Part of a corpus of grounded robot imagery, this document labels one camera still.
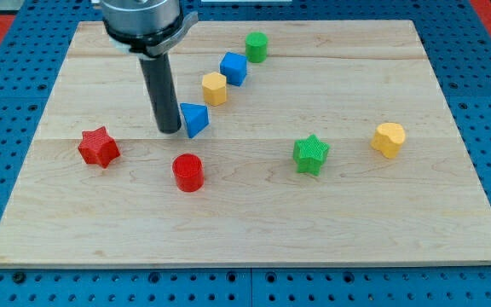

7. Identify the red cylinder block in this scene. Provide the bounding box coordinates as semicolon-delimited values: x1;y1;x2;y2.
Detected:
172;153;204;193

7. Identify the yellow hexagon block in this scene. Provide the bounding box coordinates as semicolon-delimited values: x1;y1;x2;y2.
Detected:
201;72;227;106

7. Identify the yellow heart block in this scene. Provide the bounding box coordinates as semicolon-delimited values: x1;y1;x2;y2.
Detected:
370;122;406;159

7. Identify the wooden board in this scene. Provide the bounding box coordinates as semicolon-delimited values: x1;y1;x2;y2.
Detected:
0;20;491;269

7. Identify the blue pentagon block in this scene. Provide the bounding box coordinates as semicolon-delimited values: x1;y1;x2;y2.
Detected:
219;52;247;86

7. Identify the blue triangle block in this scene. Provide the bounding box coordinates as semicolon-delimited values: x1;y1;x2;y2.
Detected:
180;103;210;138

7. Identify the black cylindrical pointer tool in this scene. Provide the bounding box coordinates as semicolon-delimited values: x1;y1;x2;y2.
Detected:
140;54;182;134

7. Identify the green cylinder block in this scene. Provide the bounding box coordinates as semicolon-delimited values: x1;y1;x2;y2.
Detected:
245;32;269;63

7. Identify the green star block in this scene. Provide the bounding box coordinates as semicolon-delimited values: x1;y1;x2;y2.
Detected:
292;134;330;176

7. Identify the red star block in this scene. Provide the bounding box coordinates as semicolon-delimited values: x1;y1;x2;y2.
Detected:
78;126;120;168

